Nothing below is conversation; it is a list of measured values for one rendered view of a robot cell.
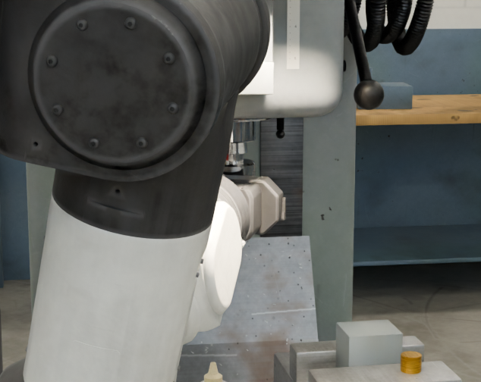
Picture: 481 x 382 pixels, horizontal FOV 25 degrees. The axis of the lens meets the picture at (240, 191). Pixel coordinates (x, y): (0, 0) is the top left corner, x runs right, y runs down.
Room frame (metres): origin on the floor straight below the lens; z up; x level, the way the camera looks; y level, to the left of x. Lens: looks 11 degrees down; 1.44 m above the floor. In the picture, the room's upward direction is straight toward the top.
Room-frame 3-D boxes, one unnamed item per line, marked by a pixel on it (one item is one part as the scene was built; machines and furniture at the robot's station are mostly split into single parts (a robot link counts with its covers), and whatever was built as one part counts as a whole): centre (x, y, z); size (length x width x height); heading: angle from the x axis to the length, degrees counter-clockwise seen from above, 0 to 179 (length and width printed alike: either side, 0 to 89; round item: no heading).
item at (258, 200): (1.04, 0.03, 1.22); 0.13 x 0.12 x 0.10; 77
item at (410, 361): (1.11, -0.18, 1.05); 0.02 x 0.02 x 0.02
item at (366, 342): (1.15, -0.14, 1.04); 0.06 x 0.05 x 0.06; 101
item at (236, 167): (1.13, 0.01, 1.25); 0.05 x 0.05 x 0.01
